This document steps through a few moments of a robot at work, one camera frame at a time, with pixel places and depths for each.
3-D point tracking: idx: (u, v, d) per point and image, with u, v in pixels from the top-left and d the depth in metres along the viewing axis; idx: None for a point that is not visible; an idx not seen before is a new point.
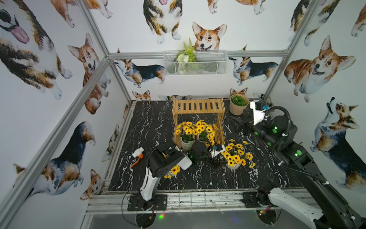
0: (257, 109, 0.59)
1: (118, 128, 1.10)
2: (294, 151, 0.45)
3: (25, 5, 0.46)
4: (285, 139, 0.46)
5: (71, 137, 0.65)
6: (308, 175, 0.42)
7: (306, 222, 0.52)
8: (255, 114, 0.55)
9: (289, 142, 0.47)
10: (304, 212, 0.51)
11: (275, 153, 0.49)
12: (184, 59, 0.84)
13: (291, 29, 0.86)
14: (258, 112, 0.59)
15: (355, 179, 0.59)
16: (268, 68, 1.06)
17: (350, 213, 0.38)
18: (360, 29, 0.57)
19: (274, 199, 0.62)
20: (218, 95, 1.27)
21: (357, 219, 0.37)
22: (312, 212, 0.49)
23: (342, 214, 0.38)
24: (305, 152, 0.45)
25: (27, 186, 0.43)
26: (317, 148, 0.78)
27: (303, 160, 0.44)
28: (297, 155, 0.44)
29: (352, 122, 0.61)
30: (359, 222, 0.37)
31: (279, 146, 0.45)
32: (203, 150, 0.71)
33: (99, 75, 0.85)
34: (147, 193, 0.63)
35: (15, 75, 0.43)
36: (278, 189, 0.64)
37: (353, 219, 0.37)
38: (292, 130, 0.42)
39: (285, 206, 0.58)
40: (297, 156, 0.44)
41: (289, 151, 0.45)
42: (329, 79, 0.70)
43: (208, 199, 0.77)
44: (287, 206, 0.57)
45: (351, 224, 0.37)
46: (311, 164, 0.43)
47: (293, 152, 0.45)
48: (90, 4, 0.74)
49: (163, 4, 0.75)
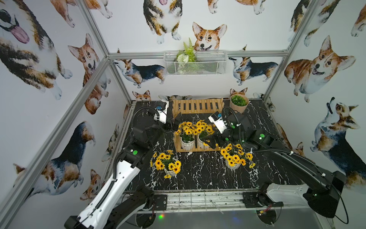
0: (216, 120, 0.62)
1: (118, 129, 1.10)
2: (258, 135, 0.50)
3: (25, 5, 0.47)
4: (241, 128, 0.52)
5: (71, 137, 0.65)
6: (276, 151, 0.46)
7: (300, 201, 0.51)
8: (217, 124, 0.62)
9: (251, 130, 0.54)
10: (295, 193, 0.52)
11: (247, 145, 0.51)
12: (184, 59, 0.84)
13: (291, 29, 0.86)
14: (219, 120, 0.68)
15: (355, 179, 0.59)
16: (268, 68, 1.06)
17: (320, 173, 0.41)
18: (360, 29, 0.57)
19: (273, 197, 0.62)
20: (218, 95, 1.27)
21: (327, 175, 0.41)
22: (300, 189, 0.51)
23: (314, 176, 0.41)
24: (268, 134, 0.50)
25: (27, 185, 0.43)
26: (317, 148, 0.78)
27: (269, 140, 0.49)
28: (261, 137, 0.49)
29: (352, 122, 0.61)
30: (330, 176, 0.41)
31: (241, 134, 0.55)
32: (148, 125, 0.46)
33: (99, 75, 0.85)
34: (139, 207, 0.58)
35: (16, 75, 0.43)
36: (273, 184, 0.65)
37: (324, 176, 0.41)
38: (243, 119, 0.50)
39: (281, 196, 0.58)
40: (262, 139, 0.49)
41: (254, 137, 0.50)
42: (329, 79, 0.70)
43: (208, 199, 0.77)
44: (282, 195, 0.58)
45: (324, 181, 0.40)
46: (276, 141, 0.48)
47: (258, 137, 0.50)
48: (90, 4, 0.74)
49: (163, 4, 0.75)
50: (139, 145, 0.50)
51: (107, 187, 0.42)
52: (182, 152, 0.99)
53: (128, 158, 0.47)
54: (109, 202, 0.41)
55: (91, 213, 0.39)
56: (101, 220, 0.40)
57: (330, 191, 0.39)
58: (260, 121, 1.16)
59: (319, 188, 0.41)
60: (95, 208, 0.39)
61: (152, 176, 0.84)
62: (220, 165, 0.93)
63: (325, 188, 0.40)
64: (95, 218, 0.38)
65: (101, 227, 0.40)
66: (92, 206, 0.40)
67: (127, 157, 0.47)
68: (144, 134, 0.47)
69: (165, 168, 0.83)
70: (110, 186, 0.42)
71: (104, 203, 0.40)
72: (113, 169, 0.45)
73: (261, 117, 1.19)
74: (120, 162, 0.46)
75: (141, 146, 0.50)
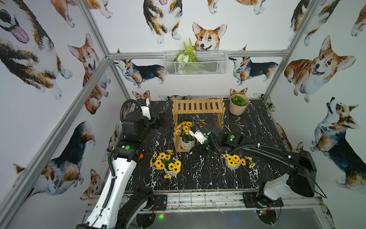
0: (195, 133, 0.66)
1: (118, 129, 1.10)
2: (229, 138, 0.55)
3: (25, 5, 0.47)
4: (212, 135, 0.57)
5: (71, 137, 0.65)
6: (247, 147, 0.50)
7: (289, 189, 0.52)
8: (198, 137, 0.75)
9: (223, 135, 0.59)
10: (281, 183, 0.54)
11: (223, 150, 0.54)
12: (184, 59, 0.84)
13: (291, 29, 0.86)
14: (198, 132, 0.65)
15: (355, 179, 0.59)
16: (268, 68, 1.06)
17: (286, 156, 0.45)
18: (360, 29, 0.57)
19: (272, 196, 0.62)
20: (218, 94, 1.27)
21: (294, 157, 0.44)
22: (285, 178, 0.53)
23: (283, 160, 0.44)
24: (238, 135, 0.55)
25: (28, 185, 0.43)
26: (317, 148, 0.78)
27: (239, 139, 0.53)
28: (232, 139, 0.54)
29: (352, 122, 0.61)
30: (297, 157, 0.44)
31: (214, 141, 0.60)
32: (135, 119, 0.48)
33: (99, 75, 0.85)
34: (141, 207, 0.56)
35: (15, 75, 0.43)
36: (268, 182, 0.66)
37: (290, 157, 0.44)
38: (211, 128, 0.55)
39: (274, 190, 0.59)
40: (233, 140, 0.54)
41: (227, 140, 0.55)
42: (329, 78, 0.70)
43: (208, 199, 0.77)
44: (273, 190, 0.59)
45: (290, 161, 0.43)
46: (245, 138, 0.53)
47: (229, 138, 0.55)
48: (90, 4, 0.74)
49: (163, 4, 0.75)
50: (131, 140, 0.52)
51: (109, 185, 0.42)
52: (182, 152, 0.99)
53: (121, 154, 0.47)
54: (115, 199, 0.41)
55: (100, 214, 0.38)
56: (112, 217, 0.39)
57: (299, 171, 0.41)
58: (260, 121, 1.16)
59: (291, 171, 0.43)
60: (102, 208, 0.39)
61: (152, 176, 0.84)
62: (220, 165, 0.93)
63: (294, 168, 0.42)
64: (106, 217, 0.38)
65: (113, 225, 0.40)
66: (98, 208, 0.39)
67: (120, 154, 0.47)
68: (136, 127, 0.49)
69: (166, 168, 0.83)
70: (112, 183, 0.42)
71: (110, 201, 0.40)
72: (111, 167, 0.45)
73: (261, 117, 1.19)
74: (115, 161, 0.45)
75: (133, 140, 0.50)
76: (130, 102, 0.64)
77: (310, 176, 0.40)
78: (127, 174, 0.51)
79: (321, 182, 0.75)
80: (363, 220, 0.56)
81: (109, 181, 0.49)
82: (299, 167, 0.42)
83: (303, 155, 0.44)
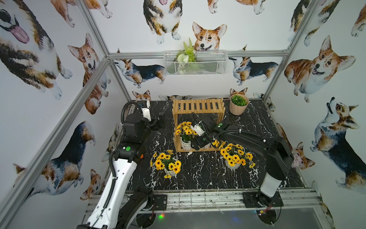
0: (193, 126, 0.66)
1: (118, 129, 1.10)
2: (218, 124, 0.62)
3: (25, 5, 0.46)
4: (203, 124, 0.66)
5: (71, 137, 0.65)
6: (230, 132, 0.57)
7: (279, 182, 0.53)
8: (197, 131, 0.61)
9: (213, 123, 0.67)
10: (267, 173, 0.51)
11: (211, 136, 0.61)
12: (184, 59, 0.84)
13: (291, 29, 0.86)
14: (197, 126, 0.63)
15: (355, 179, 0.59)
16: (269, 68, 1.06)
17: (262, 139, 0.50)
18: (360, 29, 0.57)
19: (268, 193, 0.63)
20: (218, 94, 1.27)
21: (269, 140, 0.49)
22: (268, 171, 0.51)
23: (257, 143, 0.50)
24: (226, 122, 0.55)
25: (28, 185, 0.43)
26: (317, 148, 0.78)
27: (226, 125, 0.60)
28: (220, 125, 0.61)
29: (352, 122, 0.61)
30: (271, 141, 0.49)
31: (205, 128, 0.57)
32: (136, 120, 0.49)
33: (99, 75, 0.85)
34: (141, 206, 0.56)
35: (15, 74, 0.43)
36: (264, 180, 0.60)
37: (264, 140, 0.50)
38: (204, 119, 0.66)
39: (267, 185, 0.61)
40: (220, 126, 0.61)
41: (215, 125, 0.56)
42: (329, 78, 0.70)
43: (208, 199, 0.77)
44: (265, 184, 0.61)
45: (264, 144, 0.49)
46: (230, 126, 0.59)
47: (217, 125, 0.62)
48: (90, 4, 0.74)
49: (163, 4, 0.75)
50: (132, 141, 0.51)
51: (109, 186, 0.42)
52: (182, 152, 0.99)
53: (122, 155, 0.47)
54: (115, 200, 0.41)
55: (101, 215, 0.38)
56: (113, 218, 0.40)
57: (269, 151, 0.46)
58: (260, 121, 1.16)
59: (263, 152, 0.49)
60: (102, 209, 0.39)
61: (152, 176, 0.85)
62: (220, 165, 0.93)
63: (266, 150, 0.47)
64: (106, 218, 0.38)
65: (113, 226, 0.40)
66: (99, 208, 0.39)
67: (120, 155, 0.47)
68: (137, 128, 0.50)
69: (166, 168, 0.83)
70: (112, 185, 0.42)
71: (111, 202, 0.40)
72: (111, 168, 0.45)
73: (261, 117, 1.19)
74: (116, 161, 0.46)
75: (134, 141, 0.53)
76: (131, 103, 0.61)
77: (279, 160, 0.45)
78: (128, 174, 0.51)
79: (322, 182, 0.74)
80: (362, 220, 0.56)
81: (109, 182, 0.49)
82: (271, 149, 0.46)
83: (278, 140, 0.48)
